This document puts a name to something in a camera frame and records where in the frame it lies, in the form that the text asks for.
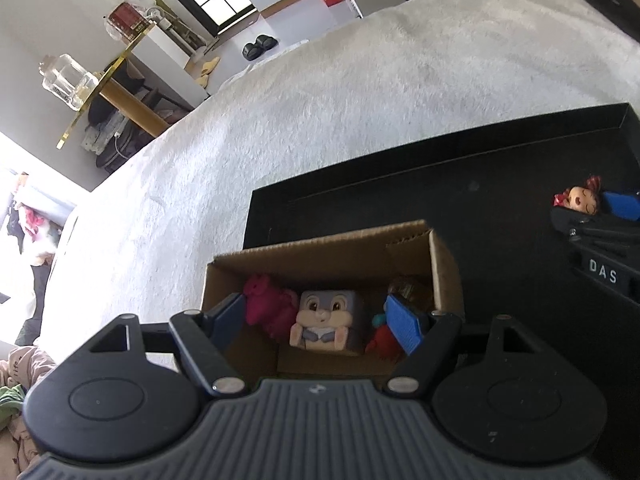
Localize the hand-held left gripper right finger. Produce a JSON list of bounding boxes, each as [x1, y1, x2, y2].
[[382, 294, 547, 397]]

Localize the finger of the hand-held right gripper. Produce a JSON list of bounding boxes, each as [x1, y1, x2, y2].
[[602, 192, 640, 222], [550, 207, 640, 253]]

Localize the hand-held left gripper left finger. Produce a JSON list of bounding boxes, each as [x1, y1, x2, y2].
[[85, 292, 247, 398]]

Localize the small red figurine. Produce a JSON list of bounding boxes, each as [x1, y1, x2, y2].
[[365, 312, 408, 363]]

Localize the small red-haired doll figurine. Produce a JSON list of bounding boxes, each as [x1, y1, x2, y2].
[[552, 176, 603, 216]]

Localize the pink bear figurine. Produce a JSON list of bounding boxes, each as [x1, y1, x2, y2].
[[243, 274, 301, 343]]

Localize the grey rabbit cube toy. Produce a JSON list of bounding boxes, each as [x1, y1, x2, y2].
[[290, 289, 372, 357]]

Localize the brown cardboard box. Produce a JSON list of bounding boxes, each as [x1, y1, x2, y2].
[[200, 220, 466, 378]]

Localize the black tray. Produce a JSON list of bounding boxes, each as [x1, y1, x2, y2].
[[242, 102, 640, 341]]

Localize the clutter under side table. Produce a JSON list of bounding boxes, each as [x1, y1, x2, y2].
[[80, 105, 151, 171]]

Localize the pile of colourful clothes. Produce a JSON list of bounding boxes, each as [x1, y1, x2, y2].
[[0, 170, 76, 266]]

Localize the pale crumpled clothes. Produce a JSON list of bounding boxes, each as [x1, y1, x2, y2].
[[0, 345, 56, 480]]

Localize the round gold-rimmed side table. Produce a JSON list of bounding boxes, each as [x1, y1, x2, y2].
[[55, 25, 201, 151]]

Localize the yellow slippers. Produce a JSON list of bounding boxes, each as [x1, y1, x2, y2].
[[192, 56, 221, 88]]

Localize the clear glass jar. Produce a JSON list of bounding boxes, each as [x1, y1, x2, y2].
[[39, 53, 100, 112]]

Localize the red box in plastic bag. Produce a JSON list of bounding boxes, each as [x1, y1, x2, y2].
[[104, 0, 168, 43]]

